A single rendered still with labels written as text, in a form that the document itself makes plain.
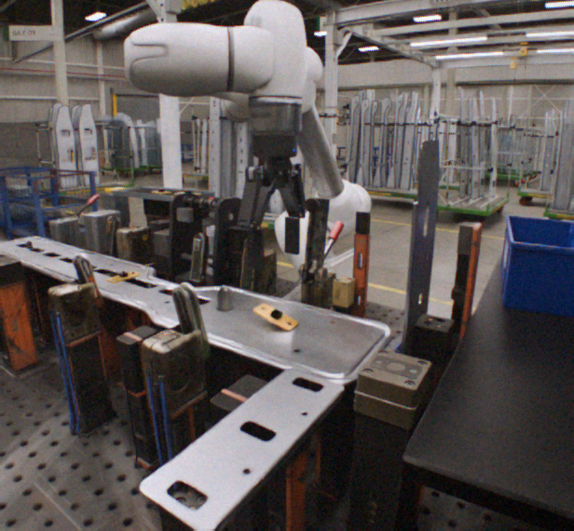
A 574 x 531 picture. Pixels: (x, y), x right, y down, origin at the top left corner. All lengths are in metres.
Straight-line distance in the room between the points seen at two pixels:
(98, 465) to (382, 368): 0.65
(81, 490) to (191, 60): 0.80
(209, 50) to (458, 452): 0.61
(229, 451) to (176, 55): 0.54
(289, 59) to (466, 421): 0.55
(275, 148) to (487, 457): 0.51
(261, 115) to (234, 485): 0.51
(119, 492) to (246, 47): 0.82
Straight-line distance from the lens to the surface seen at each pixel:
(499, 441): 0.52
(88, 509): 0.91
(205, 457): 0.51
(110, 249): 1.35
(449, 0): 7.10
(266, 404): 0.58
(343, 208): 1.55
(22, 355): 1.37
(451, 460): 0.48
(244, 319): 0.81
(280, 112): 0.68
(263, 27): 0.69
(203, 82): 0.68
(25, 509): 0.96
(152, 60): 0.67
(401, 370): 0.55
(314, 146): 1.39
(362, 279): 0.85
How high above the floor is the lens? 1.34
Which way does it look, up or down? 15 degrees down
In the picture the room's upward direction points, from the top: straight up
